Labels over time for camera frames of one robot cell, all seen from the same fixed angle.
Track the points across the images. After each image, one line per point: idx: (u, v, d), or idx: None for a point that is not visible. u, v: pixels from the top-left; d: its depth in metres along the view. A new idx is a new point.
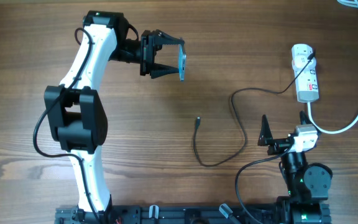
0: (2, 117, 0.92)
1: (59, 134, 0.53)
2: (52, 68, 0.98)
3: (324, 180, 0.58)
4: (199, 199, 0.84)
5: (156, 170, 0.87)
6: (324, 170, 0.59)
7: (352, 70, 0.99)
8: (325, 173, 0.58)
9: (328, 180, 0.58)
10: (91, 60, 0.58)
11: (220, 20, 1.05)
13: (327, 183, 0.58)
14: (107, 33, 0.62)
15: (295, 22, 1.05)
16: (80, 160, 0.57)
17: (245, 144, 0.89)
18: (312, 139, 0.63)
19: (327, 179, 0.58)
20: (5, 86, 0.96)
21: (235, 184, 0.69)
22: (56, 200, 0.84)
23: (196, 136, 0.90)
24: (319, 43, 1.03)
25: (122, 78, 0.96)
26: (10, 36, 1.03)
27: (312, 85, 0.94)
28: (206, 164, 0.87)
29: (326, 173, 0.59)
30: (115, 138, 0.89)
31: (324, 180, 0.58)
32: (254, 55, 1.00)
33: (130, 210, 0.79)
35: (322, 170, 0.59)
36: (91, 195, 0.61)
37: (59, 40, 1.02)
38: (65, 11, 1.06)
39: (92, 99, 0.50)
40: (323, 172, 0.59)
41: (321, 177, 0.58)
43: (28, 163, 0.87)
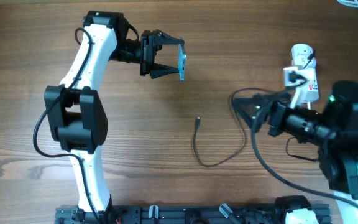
0: (2, 117, 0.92)
1: (60, 134, 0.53)
2: (51, 68, 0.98)
3: None
4: (199, 199, 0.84)
5: (156, 170, 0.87)
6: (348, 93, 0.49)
7: (352, 70, 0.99)
8: None
9: None
10: (91, 60, 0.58)
11: (220, 20, 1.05)
13: None
14: (107, 33, 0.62)
15: (295, 22, 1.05)
16: (80, 160, 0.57)
17: (245, 144, 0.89)
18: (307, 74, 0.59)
19: None
20: (5, 86, 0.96)
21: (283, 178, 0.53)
22: (57, 200, 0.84)
23: (196, 136, 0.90)
24: (319, 42, 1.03)
25: (122, 78, 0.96)
26: (10, 36, 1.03)
27: (312, 85, 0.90)
28: (206, 164, 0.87)
29: None
30: (116, 138, 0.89)
31: None
32: (254, 55, 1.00)
33: (130, 210, 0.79)
35: (350, 100, 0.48)
36: (91, 195, 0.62)
37: (59, 40, 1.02)
38: (65, 11, 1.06)
39: (92, 99, 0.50)
40: (344, 91, 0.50)
41: None
43: (28, 163, 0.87)
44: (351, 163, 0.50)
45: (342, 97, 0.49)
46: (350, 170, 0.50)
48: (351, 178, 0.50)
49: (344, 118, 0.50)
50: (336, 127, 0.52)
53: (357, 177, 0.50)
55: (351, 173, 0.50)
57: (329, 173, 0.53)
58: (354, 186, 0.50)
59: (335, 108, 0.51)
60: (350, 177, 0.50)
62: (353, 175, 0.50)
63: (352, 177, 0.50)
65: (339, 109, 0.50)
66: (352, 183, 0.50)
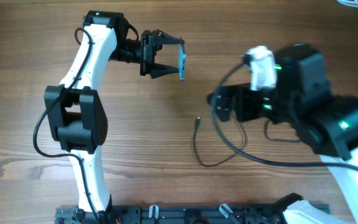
0: (2, 117, 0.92)
1: (59, 134, 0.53)
2: (51, 68, 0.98)
3: (322, 66, 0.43)
4: (199, 199, 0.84)
5: (156, 170, 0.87)
6: (291, 54, 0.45)
7: (352, 69, 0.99)
8: (309, 59, 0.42)
9: (322, 62, 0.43)
10: (91, 60, 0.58)
11: (220, 20, 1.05)
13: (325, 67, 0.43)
14: (107, 33, 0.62)
15: (295, 22, 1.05)
16: (80, 160, 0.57)
17: (245, 144, 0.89)
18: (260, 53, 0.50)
19: (320, 63, 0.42)
20: (5, 86, 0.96)
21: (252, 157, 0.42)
22: (56, 200, 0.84)
23: (196, 136, 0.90)
24: (319, 42, 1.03)
25: (122, 78, 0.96)
26: (10, 35, 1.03)
27: None
28: (206, 164, 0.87)
29: (309, 56, 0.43)
30: (116, 138, 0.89)
31: (321, 65, 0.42)
32: None
33: (130, 210, 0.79)
35: (296, 58, 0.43)
36: (91, 195, 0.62)
37: (59, 40, 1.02)
38: (65, 11, 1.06)
39: (92, 99, 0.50)
40: (289, 55, 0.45)
41: (314, 66, 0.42)
43: (28, 163, 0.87)
44: (332, 124, 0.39)
45: (288, 60, 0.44)
46: (333, 131, 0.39)
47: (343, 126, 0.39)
48: (337, 140, 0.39)
49: (296, 80, 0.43)
50: (293, 91, 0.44)
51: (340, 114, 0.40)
53: (344, 137, 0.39)
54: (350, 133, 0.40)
55: (336, 135, 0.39)
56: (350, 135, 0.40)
57: (312, 142, 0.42)
58: (342, 149, 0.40)
59: (288, 72, 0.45)
60: (335, 138, 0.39)
62: (339, 134, 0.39)
63: (339, 138, 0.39)
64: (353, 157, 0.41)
65: (291, 71, 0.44)
66: (339, 144, 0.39)
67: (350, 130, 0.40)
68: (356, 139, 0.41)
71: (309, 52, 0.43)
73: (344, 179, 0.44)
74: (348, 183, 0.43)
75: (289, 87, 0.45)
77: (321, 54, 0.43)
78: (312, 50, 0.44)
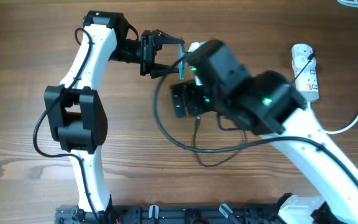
0: (2, 117, 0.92)
1: (59, 134, 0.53)
2: (51, 68, 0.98)
3: (230, 56, 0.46)
4: (199, 199, 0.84)
5: (156, 170, 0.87)
6: (197, 51, 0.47)
7: (352, 70, 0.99)
8: (215, 53, 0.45)
9: (230, 51, 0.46)
10: (91, 60, 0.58)
11: (220, 20, 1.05)
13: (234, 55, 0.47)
14: (107, 33, 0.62)
15: (295, 22, 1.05)
16: (80, 160, 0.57)
17: (245, 144, 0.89)
18: None
19: (228, 52, 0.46)
20: (5, 86, 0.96)
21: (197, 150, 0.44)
22: (56, 200, 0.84)
23: (196, 136, 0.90)
24: (319, 42, 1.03)
25: (122, 78, 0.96)
26: (10, 36, 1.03)
27: (312, 85, 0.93)
28: (206, 164, 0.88)
29: (216, 50, 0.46)
30: (116, 138, 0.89)
31: (229, 55, 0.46)
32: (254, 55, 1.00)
33: (130, 210, 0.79)
35: (204, 55, 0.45)
36: (91, 195, 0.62)
37: (59, 40, 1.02)
38: (65, 11, 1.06)
39: (92, 99, 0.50)
40: (199, 51, 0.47)
41: (223, 58, 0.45)
43: (28, 163, 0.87)
44: (257, 104, 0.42)
45: (197, 57, 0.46)
46: (258, 111, 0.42)
47: (266, 102, 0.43)
48: (266, 119, 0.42)
49: (212, 74, 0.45)
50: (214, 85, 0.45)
51: (261, 93, 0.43)
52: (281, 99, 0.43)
53: (271, 112, 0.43)
54: (275, 107, 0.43)
55: (262, 113, 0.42)
56: (276, 110, 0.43)
57: (245, 127, 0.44)
58: (273, 124, 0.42)
59: (201, 68, 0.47)
60: (263, 116, 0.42)
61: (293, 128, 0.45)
62: (265, 111, 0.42)
63: (266, 115, 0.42)
64: (286, 127, 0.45)
65: (203, 68, 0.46)
66: (268, 121, 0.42)
67: (275, 106, 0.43)
68: (282, 111, 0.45)
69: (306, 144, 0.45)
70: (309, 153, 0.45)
71: (215, 46, 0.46)
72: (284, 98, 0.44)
73: (289, 151, 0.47)
74: (294, 154, 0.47)
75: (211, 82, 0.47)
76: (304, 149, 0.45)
77: (225, 44, 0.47)
78: (217, 42, 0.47)
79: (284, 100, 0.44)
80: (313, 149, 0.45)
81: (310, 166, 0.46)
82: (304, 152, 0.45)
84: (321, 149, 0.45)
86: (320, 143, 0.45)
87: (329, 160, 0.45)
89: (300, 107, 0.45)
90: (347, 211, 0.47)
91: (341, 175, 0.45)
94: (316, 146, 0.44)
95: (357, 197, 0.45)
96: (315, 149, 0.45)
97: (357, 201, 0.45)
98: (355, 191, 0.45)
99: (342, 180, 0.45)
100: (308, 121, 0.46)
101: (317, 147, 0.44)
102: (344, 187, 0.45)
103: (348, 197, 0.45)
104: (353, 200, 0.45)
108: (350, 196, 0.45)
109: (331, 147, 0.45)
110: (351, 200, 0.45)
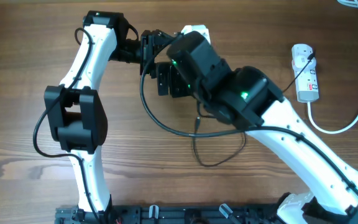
0: (2, 117, 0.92)
1: (59, 134, 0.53)
2: (52, 68, 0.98)
3: (211, 51, 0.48)
4: (199, 199, 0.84)
5: (156, 170, 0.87)
6: (178, 46, 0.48)
7: (352, 70, 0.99)
8: (198, 47, 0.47)
9: (210, 46, 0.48)
10: (91, 60, 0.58)
11: (220, 20, 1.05)
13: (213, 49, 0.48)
14: (107, 33, 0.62)
15: (295, 22, 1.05)
16: (80, 160, 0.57)
17: (245, 144, 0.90)
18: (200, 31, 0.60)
19: (208, 48, 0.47)
20: (5, 86, 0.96)
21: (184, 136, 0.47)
22: (56, 200, 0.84)
23: (196, 136, 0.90)
24: (319, 42, 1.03)
25: (122, 78, 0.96)
26: (10, 36, 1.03)
27: (312, 85, 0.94)
28: (206, 164, 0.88)
29: (197, 45, 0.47)
30: (115, 138, 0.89)
31: (210, 50, 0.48)
32: (254, 55, 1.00)
33: (130, 210, 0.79)
35: (186, 50, 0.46)
36: (91, 195, 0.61)
37: (59, 40, 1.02)
38: (65, 11, 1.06)
39: (92, 99, 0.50)
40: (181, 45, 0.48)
41: (204, 53, 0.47)
43: (28, 163, 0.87)
44: (236, 99, 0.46)
45: (178, 52, 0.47)
46: (238, 106, 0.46)
47: (244, 96, 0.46)
48: (244, 111, 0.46)
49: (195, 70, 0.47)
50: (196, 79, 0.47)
51: (240, 88, 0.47)
52: (258, 93, 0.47)
53: (248, 105, 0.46)
54: (252, 101, 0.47)
55: (241, 107, 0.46)
56: (253, 103, 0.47)
57: (225, 121, 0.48)
58: (252, 117, 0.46)
59: (183, 63, 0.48)
60: (242, 110, 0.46)
61: (271, 119, 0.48)
62: (243, 105, 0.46)
63: (244, 109, 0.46)
64: (265, 119, 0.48)
65: (184, 63, 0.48)
66: (246, 114, 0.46)
67: (252, 100, 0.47)
68: (259, 103, 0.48)
69: (286, 135, 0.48)
70: (289, 144, 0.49)
71: (196, 40, 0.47)
72: (261, 91, 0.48)
73: (270, 143, 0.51)
74: (275, 145, 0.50)
75: (192, 76, 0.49)
76: (284, 140, 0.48)
77: (205, 39, 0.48)
78: (197, 37, 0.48)
79: (261, 93, 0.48)
80: (293, 140, 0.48)
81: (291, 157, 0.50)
82: (284, 142, 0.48)
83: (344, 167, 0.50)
84: (300, 140, 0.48)
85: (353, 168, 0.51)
86: (299, 134, 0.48)
87: (309, 149, 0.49)
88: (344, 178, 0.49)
89: (276, 99, 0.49)
90: (329, 199, 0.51)
91: (321, 162, 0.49)
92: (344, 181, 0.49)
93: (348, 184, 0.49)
94: (296, 137, 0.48)
95: (338, 185, 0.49)
96: (295, 140, 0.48)
97: (340, 188, 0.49)
98: (336, 178, 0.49)
99: (322, 168, 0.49)
100: (286, 111, 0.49)
101: (297, 137, 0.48)
102: (325, 175, 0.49)
103: (330, 185, 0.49)
104: (336, 188, 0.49)
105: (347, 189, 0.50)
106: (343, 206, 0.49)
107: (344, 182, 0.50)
108: (332, 183, 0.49)
109: (309, 137, 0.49)
110: (334, 187, 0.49)
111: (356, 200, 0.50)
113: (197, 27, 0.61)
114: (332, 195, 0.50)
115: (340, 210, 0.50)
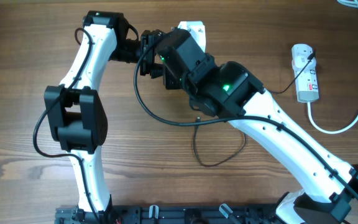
0: (2, 117, 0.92)
1: (59, 134, 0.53)
2: (52, 68, 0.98)
3: (196, 48, 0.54)
4: (199, 199, 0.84)
5: (156, 170, 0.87)
6: (166, 45, 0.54)
7: (352, 70, 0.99)
8: (184, 43, 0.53)
9: (195, 43, 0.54)
10: (91, 60, 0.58)
11: (220, 20, 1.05)
13: (198, 46, 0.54)
14: (107, 33, 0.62)
15: (295, 22, 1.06)
16: (80, 160, 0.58)
17: (245, 144, 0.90)
18: (200, 29, 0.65)
19: (193, 45, 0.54)
20: (5, 86, 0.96)
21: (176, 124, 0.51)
22: (56, 200, 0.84)
23: (196, 136, 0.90)
24: (319, 42, 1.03)
25: (122, 78, 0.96)
26: (10, 36, 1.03)
27: (312, 85, 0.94)
28: (206, 164, 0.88)
29: (183, 42, 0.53)
30: (116, 138, 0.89)
31: (194, 46, 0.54)
32: (254, 55, 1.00)
33: (130, 210, 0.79)
35: (173, 46, 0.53)
36: (91, 195, 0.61)
37: (59, 40, 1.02)
38: (65, 11, 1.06)
39: (92, 99, 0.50)
40: (169, 42, 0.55)
41: (189, 49, 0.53)
43: (28, 163, 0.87)
44: (218, 91, 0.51)
45: (166, 48, 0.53)
46: (220, 97, 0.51)
47: (226, 88, 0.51)
48: (227, 102, 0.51)
49: (181, 64, 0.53)
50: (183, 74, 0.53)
51: (222, 81, 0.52)
52: (240, 85, 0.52)
53: (230, 96, 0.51)
54: (234, 93, 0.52)
55: (222, 98, 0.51)
56: (235, 94, 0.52)
57: (210, 112, 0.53)
58: (234, 107, 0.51)
59: (170, 58, 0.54)
60: (224, 101, 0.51)
61: (253, 110, 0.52)
62: (225, 96, 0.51)
63: (226, 101, 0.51)
64: (246, 110, 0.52)
65: (171, 58, 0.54)
66: (229, 104, 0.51)
67: (234, 91, 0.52)
68: (242, 96, 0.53)
69: (266, 124, 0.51)
70: (270, 132, 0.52)
71: (181, 38, 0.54)
72: (242, 84, 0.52)
73: (252, 134, 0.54)
74: (257, 135, 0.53)
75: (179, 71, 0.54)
76: (266, 129, 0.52)
77: (191, 37, 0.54)
78: (183, 34, 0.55)
79: (243, 86, 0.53)
80: (274, 129, 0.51)
81: (273, 145, 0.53)
82: (265, 131, 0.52)
83: (327, 155, 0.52)
84: (281, 129, 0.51)
85: (337, 157, 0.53)
86: (279, 122, 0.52)
87: (289, 138, 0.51)
88: (325, 166, 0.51)
89: (258, 91, 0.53)
90: (314, 188, 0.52)
91: (302, 151, 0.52)
92: (325, 168, 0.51)
93: (330, 171, 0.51)
94: (276, 126, 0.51)
95: (321, 172, 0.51)
96: (275, 129, 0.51)
97: (322, 175, 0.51)
98: (319, 166, 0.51)
99: (303, 156, 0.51)
100: (267, 103, 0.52)
101: (277, 126, 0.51)
102: (307, 162, 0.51)
103: (314, 172, 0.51)
104: (319, 175, 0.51)
105: (330, 177, 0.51)
106: (326, 193, 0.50)
107: (326, 170, 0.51)
108: (316, 171, 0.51)
109: (290, 126, 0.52)
110: (317, 175, 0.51)
111: (339, 188, 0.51)
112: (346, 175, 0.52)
113: (193, 23, 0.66)
114: (315, 183, 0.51)
115: (324, 197, 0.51)
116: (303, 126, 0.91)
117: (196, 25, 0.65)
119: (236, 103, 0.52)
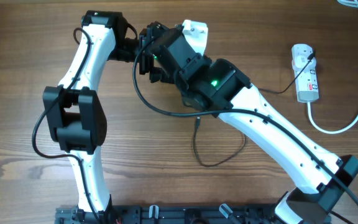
0: (3, 117, 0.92)
1: (59, 135, 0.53)
2: (52, 68, 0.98)
3: (187, 46, 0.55)
4: (199, 199, 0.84)
5: (156, 170, 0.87)
6: (158, 43, 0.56)
7: (352, 70, 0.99)
8: (174, 42, 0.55)
9: (186, 42, 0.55)
10: (90, 61, 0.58)
11: (220, 20, 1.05)
13: (189, 45, 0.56)
14: (105, 33, 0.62)
15: (295, 22, 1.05)
16: (79, 160, 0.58)
17: (245, 144, 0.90)
18: (203, 30, 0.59)
19: (184, 43, 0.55)
20: (5, 86, 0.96)
21: (163, 111, 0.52)
22: (57, 200, 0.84)
23: (196, 136, 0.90)
24: (320, 42, 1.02)
25: (122, 78, 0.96)
26: (11, 36, 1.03)
27: (312, 85, 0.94)
28: (206, 164, 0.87)
29: (174, 42, 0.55)
30: (115, 138, 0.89)
31: (186, 45, 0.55)
32: (254, 55, 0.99)
33: (130, 210, 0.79)
35: (164, 45, 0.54)
36: (90, 195, 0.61)
37: (59, 40, 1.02)
38: (66, 11, 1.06)
39: (91, 99, 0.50)
40: (161, 41, 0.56)
41: (180, 48, 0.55)
43: (28, 163, 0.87)
44: (207, 86, 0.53)
45: (158, 47, 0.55)
46: (209, 92, 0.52)
47: (214, 84, 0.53)
48: (215, 97, 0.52)
49: (172, 62, 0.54)
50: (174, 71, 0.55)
51: (211, 77, 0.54)
52: (227, 81, 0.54)
53: (218, 91, 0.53)
54: (222, 88, 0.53)
55: (211, 93, 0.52)
56: (223, 89, 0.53)
57: (201, 108, 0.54)
58: (220, 101, 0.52)
59: (162, 56, 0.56)
60: (212, 96, 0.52)
61: (239, 104, 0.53)
62: (214, 91, 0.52)
63: (214, 95, 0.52)
64: (234, 104, 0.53)
65: (163, 56, 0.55)
66: (217, 98, 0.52)
67: (222, 87, 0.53)
68: (230, 91, 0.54)
69: (253, 117, 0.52)
70: (257, 125, 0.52)
71: (173, 37, 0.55)
72: (230, 79, 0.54)
73: (240, 127, 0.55)
74: (245, 129, 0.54)
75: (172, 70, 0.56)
76: (253, 121, 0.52)
77: (181, 35, 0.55)
78: (175, 33, 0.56)
79: (230, 81, 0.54)
80: (260, 121, 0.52)
81: (261, 140, 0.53)
82: (252, 124, 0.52)
83: (314, 147, 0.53)
84: (267, 121, 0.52)
85: (324, 149, 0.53)
86: (266, 116, 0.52)
87: (276, 130, 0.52)
88: (312, 157, 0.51)
89: (245, 86, 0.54)
90: (301, 179, 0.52)
91: (289, 143, 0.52)
92: (312, 159, 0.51)
93: (317, 162, 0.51)
94: (262, 118, 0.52)
95: (307, 163, 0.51)
96: (262, 121, 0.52)
97: (309, 166, 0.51)
98: (305, 157, 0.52)
99: (290, 148, 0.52)
100: (253, 96, 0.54)
101: (263, 119, 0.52)
102: (294, 154, 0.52)
103: (301, 163, 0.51)
104: (306, 166, 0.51)
105: (317, 168, 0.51)
106: (314, 183, 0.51)
107: (313, 160, 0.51)
108: (302, 162, 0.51)
109: (277, 119, 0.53)
110: (304, 166, 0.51)
111: (327, 178, 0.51)
112: (333, 165, 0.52)
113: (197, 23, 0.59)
114: (302, 174, 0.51)
115: (312, 188, 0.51)
116: (303, 126, 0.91)
117: (200, 27, 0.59)
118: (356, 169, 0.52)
119: (225, 98, 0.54)
